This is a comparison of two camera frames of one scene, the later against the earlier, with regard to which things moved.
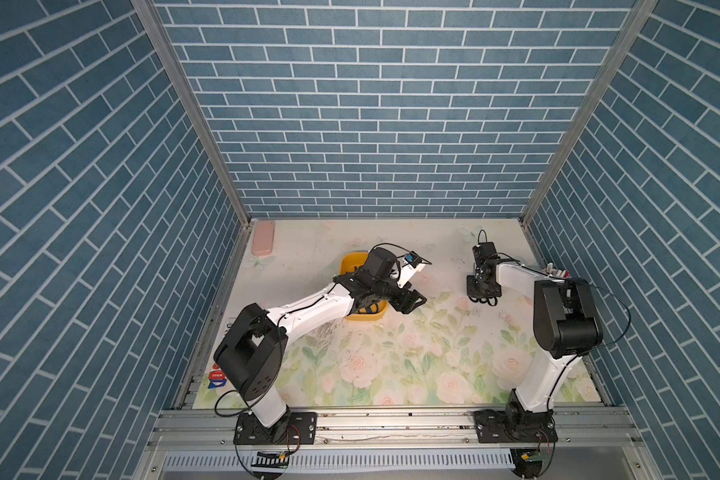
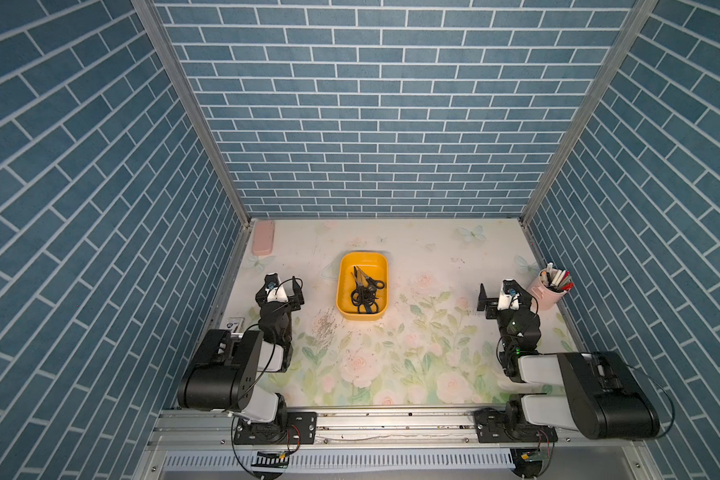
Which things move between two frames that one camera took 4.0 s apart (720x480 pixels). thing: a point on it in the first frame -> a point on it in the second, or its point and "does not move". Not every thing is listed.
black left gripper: (406, 305) -> (296, 299)
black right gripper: (470, 291) -> (492, 305)
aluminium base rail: (200, 444) does not move
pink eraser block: (263, 238) does not move
